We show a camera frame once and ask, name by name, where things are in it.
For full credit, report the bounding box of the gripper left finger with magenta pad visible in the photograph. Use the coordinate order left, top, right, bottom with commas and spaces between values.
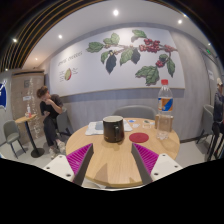
44, 144, 94, 186

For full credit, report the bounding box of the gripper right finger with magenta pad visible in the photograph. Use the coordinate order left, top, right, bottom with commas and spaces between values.
131, 143, 182, 185

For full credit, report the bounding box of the red round coaster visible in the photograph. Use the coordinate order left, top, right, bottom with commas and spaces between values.
129, 132, 149, 143

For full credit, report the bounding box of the round wooden table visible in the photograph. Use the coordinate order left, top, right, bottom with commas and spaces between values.
66, 118, 180, 188

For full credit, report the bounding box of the small round side table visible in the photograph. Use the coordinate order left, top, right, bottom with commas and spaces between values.
15, 114, 44, 158

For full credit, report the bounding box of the small clear glass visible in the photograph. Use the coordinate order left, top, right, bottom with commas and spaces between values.
143, 120, 151, 129

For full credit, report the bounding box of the white paper menu sheet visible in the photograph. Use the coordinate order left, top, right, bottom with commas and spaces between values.
85, 120, 132, 136

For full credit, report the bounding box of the dark brown mug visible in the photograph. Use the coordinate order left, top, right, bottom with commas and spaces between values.
103, 115, 124, 143

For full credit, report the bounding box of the grey chair behind table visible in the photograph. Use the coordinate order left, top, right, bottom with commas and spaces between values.
114, 105, 156, 120

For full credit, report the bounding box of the clear plastic bottle red cap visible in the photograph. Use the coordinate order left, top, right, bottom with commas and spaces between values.
157, 79, 173, 140

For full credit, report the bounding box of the seated person in black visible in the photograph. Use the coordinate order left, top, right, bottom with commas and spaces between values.
37, 86, 65, 159

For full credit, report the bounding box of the person at right edge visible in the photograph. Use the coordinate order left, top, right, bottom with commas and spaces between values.
208, 78, 224, 161

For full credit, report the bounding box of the grey-green chair at left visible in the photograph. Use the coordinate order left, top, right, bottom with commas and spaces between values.
3, 120, 25, 157

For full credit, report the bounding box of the small bottle on side table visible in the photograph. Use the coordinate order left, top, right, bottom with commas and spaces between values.
27, 104, 32, 118

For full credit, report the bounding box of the grey chair at right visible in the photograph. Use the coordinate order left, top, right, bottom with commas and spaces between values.
197, 104, 214, 143

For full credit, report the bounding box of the blue wall poster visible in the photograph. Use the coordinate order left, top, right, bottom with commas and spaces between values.
0, 80, 7, 110

